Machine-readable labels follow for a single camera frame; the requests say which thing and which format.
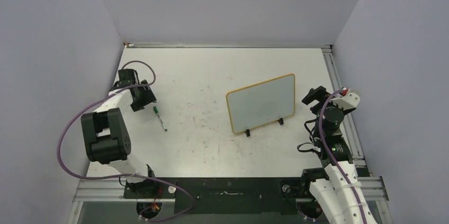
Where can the yellow framed whiteboard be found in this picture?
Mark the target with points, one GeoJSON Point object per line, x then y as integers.
{"type": "Point", "coordinates": [260, 104]}

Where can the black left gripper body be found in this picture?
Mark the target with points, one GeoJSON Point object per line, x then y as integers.
{"type": "Point", "coordinates": [145, 97]}

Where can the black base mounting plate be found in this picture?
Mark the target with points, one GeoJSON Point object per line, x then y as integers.
{"type": "Point", "coordinates": [285, 195]}

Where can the green capped whiteboard marker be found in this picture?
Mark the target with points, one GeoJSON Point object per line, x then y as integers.
{"type": "Point", "coordinates": [160, 119]}

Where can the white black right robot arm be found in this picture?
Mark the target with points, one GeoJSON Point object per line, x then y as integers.
{"type": "Point", "coordinates": [334, 186]}

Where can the aluminium back rail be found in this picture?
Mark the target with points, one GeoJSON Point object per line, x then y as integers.
{"type": "Point", "coordinates": [184, 45]}

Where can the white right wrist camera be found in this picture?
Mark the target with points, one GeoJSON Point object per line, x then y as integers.
{"type": "Point", "coordinates": [347, 100]}

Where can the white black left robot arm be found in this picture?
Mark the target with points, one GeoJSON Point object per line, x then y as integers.
{"type": "Point", "coordinates": [106, 138]}

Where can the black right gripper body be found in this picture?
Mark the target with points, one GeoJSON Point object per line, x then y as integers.
{"type": "Point", "coordinates": [321, 95]}

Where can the aluminium right side rail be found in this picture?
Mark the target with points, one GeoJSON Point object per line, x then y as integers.
{"type": "Point", "coordinates": [349, 130]}

